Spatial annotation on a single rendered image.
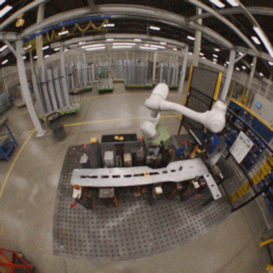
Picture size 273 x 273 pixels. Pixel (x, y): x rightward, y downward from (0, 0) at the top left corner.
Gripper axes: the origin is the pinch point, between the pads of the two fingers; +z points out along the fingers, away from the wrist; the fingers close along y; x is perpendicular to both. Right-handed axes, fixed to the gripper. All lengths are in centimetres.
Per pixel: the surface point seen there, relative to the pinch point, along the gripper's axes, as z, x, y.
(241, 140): -8, 54, 6
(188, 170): 28.8, -5.2, 3.6
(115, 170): 29, -75, -7
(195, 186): 24.4, -8.6, 23.5
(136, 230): 59, -62, 46
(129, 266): 128, -76, 102
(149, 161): 32, -40, -17
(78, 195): 25, -105, 20
